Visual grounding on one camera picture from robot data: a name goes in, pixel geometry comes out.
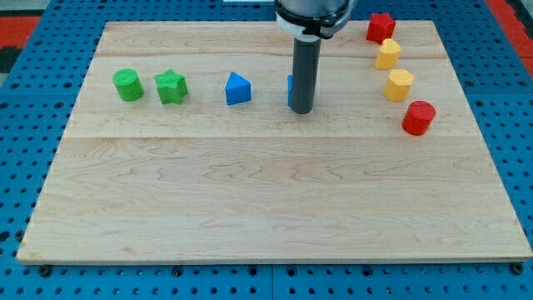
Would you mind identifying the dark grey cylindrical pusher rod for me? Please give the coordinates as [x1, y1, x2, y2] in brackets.
[291, 39, 321, 114]

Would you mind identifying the blue cube block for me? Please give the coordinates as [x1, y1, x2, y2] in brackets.
[286, 74, 293, 108]

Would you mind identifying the yellow hexagon block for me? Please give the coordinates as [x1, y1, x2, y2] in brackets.
[383, 69, 415, 102]

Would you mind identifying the blue triangle block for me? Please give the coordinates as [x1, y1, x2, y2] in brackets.
[225, 72, 252, 106]

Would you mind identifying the red star block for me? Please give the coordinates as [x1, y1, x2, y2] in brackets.
[366, 12, 396, 44]

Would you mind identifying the yellow heart block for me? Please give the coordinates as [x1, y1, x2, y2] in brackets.
[375, 38, 401, 70]

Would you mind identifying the red cylinder block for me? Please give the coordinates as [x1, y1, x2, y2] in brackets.
[401, 100, 436, 136]

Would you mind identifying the green star block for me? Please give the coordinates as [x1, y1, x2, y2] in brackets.
[154, 69, 188, 105]

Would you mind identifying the wooden board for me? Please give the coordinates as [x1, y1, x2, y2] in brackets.
[17, 21, 532, 265]

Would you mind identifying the green cylinder block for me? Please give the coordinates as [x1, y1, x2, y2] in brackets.
[112, 68, 143, 102]

